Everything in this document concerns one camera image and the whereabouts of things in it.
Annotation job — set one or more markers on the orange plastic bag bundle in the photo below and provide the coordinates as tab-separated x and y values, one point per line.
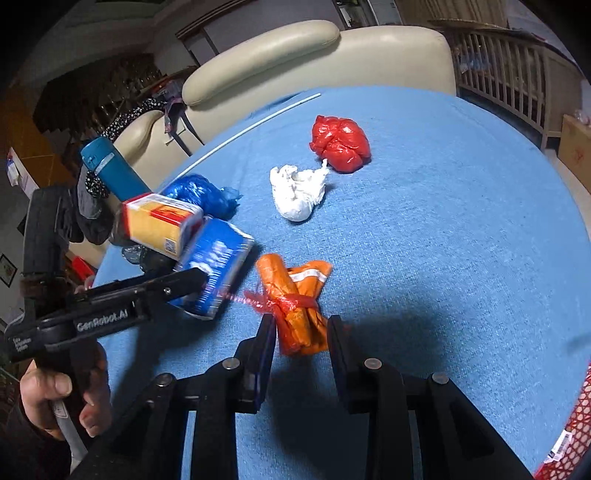
298	330

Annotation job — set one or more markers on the cream leather sofa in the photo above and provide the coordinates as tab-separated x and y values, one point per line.
277	60

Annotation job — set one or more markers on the red mesh bag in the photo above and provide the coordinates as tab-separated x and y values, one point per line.
577	429

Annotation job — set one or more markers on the blue and white packet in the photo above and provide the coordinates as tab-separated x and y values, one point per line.
217	258

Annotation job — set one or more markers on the white crumpled plastic bag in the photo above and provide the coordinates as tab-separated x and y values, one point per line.
295	196

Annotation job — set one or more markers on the dark dotted cloth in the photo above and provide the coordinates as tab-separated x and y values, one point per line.
94	207

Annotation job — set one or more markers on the clear plastic container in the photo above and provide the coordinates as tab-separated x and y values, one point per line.
134	254

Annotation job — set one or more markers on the cardboard box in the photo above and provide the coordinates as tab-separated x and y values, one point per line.
577	152

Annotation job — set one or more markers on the wooden staircase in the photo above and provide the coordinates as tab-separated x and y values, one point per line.
92	97

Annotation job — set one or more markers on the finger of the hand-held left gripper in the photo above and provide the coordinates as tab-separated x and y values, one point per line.
184	284

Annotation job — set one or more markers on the blue crumpled plastic bag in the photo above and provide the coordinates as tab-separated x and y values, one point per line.
198	191

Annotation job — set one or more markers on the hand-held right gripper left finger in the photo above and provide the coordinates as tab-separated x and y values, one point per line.
264	364

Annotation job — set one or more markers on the person's left hand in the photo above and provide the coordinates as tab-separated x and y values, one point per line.
46	387

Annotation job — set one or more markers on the blue sleeved arm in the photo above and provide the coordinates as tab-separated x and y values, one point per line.
113	168

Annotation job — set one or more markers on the yellow carton box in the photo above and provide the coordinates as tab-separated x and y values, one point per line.
157	224

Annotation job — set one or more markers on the blue tablecloth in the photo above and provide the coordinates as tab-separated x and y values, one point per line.
438	258

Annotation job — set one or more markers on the red crumpled plastic bag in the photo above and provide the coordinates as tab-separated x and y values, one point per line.
341	143

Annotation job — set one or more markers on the wooden slatted cabinet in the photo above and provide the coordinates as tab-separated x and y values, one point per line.
512	78

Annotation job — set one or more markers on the floral cloth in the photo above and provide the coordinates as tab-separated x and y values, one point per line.
129	117

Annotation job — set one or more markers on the thin white rod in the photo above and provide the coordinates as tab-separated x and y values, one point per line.
249	127

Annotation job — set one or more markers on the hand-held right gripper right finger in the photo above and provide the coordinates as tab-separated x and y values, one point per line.
336	364

